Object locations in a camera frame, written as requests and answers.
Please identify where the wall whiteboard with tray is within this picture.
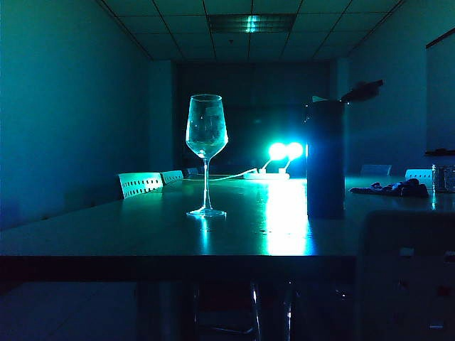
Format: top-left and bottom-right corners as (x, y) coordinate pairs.
(424, 27), (455, 158)

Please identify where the white power strip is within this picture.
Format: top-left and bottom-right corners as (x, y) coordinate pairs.
(243, 169), (291, 180)

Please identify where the red chair seat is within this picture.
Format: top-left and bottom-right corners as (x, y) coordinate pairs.
(198, 283), (279, 310)

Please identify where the clear stemmed wine glass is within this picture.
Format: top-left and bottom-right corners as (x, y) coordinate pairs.
(185, 93), (229, 218)

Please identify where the white power cable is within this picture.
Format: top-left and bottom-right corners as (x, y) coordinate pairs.
(183, 168), (257, 183)

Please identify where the dark table leg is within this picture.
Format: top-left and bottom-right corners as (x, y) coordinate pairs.
(136, 281), (198, 341)

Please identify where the chrome chair leg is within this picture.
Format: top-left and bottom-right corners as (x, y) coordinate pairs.
(250, 281), (264, 341)
(283, 281), (296, 341)

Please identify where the ceiling grille light fixture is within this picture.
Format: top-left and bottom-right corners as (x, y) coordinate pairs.
(207, 13), (296, 35)

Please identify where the large white slotted-back chair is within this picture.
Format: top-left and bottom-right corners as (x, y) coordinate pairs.
(354, 209), (455, 341)

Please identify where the dark crumpled cloth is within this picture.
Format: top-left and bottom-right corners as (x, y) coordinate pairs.
(348, 178), (430, 199)

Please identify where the black thermos cup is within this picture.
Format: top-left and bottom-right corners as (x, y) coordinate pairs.
(304, 80), (385, 220)

